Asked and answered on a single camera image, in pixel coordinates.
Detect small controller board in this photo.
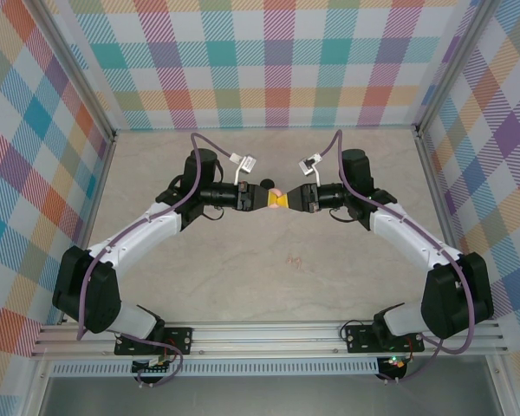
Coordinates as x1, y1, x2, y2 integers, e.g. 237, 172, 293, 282
131, 354, 174, 377
379, 354, 413, 370

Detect grey metal panel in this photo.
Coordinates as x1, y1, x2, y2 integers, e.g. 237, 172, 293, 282
38, 375, 504, 416

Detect aluminium frame floor rail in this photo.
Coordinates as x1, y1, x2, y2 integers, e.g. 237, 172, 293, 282
23, 132, 119, 416
413, 127, 519, 416

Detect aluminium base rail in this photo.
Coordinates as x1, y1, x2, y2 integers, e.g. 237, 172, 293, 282
29, 321, 509, 360

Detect perforated grey cable duct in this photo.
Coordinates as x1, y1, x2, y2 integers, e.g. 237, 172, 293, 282
51, 357, 381, 378

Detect short purple cable loop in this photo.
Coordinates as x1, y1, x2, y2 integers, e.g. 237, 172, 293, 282
120, 341, 184, 390

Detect aluminium frame post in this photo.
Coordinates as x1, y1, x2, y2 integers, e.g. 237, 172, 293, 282
413, 0, 506, 140
36, 0, 118, 144

